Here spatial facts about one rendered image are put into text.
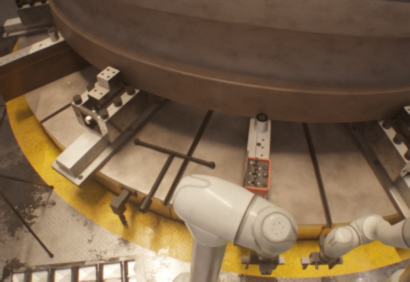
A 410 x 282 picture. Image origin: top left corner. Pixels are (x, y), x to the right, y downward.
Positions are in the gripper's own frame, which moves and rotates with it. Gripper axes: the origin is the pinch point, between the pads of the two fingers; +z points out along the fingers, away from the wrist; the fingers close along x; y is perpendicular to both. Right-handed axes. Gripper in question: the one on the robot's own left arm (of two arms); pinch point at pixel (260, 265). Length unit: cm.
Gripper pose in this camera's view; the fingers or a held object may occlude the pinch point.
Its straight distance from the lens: 165.6
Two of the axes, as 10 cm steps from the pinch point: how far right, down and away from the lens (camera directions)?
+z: 0.0, 6.7, 7.5
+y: 0.6, -7.5, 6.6
